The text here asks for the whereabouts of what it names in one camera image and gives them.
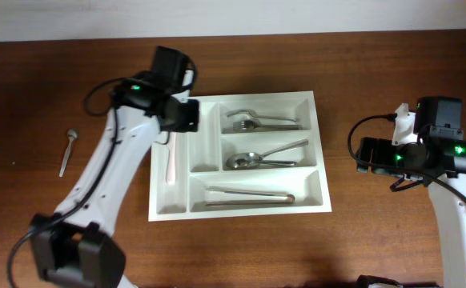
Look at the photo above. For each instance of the small steel teaspoon left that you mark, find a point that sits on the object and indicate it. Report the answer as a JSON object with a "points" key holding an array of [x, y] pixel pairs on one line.
{"points": [[72, 135]]}

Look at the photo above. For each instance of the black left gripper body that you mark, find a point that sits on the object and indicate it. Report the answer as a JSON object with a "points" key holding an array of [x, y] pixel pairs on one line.
{"points": [[186, 116]]}

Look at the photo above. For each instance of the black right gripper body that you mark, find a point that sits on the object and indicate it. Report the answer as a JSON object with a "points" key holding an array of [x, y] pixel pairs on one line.
{"points": [[371, 156]]}

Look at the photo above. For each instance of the steel tablespoon angled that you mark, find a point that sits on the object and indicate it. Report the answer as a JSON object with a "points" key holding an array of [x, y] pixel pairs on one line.
{"points": [[252, 157]]}

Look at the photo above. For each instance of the steel serrated tongs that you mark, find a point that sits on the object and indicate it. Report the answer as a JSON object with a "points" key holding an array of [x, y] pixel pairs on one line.
{"points": [[217, 196]]}

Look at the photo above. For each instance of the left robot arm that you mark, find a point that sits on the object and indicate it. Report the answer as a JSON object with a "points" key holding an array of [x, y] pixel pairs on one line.
{"points": [[74, 246]]}

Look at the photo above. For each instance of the pink plastic knife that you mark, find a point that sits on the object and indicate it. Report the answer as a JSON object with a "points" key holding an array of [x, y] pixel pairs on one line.
{"points": [[171, 171]]}

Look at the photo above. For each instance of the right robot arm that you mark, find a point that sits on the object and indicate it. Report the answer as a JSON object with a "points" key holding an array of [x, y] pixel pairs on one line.
{"points": [[428, 149]]}

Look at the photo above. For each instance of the steel tablespoon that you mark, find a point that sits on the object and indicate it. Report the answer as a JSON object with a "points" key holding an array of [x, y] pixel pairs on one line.
{"points": [[238, 161]]}

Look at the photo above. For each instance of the white plastic cutlery tray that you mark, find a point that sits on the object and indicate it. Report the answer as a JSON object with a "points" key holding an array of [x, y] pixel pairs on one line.
{"points": [[200, 160]]}

